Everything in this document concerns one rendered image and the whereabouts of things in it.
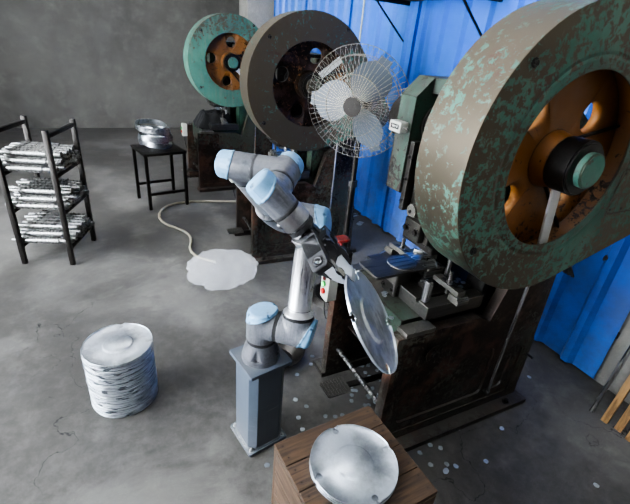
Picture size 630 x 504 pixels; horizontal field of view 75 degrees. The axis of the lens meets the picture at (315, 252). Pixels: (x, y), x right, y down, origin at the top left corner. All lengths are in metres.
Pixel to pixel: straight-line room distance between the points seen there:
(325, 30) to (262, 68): 0.45
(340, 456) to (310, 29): 2.26
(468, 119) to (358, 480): 1.10
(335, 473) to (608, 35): 1.42
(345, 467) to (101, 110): 7.12
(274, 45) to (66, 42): 5.45
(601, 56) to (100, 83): 7.22
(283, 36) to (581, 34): 1.79
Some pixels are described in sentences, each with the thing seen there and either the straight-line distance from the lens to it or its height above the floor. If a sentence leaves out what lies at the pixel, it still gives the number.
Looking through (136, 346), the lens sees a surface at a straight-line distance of 2.03.
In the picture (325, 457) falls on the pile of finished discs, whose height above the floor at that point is 0.37.
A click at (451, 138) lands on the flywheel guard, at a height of 1.39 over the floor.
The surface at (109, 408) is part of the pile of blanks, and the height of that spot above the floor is 0.05.
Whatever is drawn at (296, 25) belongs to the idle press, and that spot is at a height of 1.65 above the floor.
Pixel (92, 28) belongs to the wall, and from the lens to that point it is 7.78.
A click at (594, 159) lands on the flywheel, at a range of 1.34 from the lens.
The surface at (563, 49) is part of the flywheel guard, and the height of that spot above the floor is 1.61.
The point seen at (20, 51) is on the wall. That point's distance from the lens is 7.85.
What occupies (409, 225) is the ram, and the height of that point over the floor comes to 0.95.
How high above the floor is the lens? 1.58
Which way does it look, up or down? 27 degrees down
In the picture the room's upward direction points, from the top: 6 degrees clockwise
